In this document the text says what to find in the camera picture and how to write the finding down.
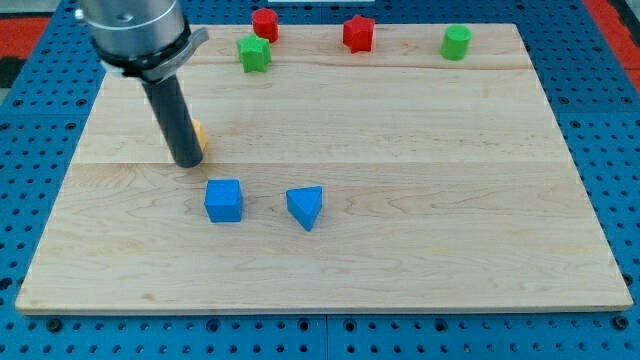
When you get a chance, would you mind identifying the red star block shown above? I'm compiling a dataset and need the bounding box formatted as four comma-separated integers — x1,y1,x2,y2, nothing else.
342,14,376,53

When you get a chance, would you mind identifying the green cylinder block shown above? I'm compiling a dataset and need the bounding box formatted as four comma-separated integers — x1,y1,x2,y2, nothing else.
441,24,472,61

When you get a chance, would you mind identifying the light wooden board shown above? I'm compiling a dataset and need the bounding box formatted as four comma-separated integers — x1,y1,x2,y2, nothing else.
15,24,633,315

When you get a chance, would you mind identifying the red cylinder block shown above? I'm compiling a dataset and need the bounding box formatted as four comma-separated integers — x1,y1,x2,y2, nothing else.
251,8,279,43

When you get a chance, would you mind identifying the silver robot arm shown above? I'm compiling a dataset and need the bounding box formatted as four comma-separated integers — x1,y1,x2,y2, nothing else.
75,0,209,168

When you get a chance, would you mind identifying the blue triangle block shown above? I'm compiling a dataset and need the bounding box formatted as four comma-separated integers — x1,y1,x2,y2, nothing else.
286,186,323,232

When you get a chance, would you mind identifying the blue cube block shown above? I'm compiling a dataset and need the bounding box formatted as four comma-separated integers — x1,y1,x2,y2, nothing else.
204,179,244,223

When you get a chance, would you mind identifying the green star block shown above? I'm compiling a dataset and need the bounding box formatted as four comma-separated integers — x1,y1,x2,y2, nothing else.
236,33,271,73

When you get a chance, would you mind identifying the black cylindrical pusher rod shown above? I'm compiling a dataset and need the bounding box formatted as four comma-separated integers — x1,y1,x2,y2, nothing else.
142,75,203,168

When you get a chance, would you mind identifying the yellow hexagon block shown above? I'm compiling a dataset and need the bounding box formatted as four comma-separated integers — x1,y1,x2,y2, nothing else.
192,119,208,154

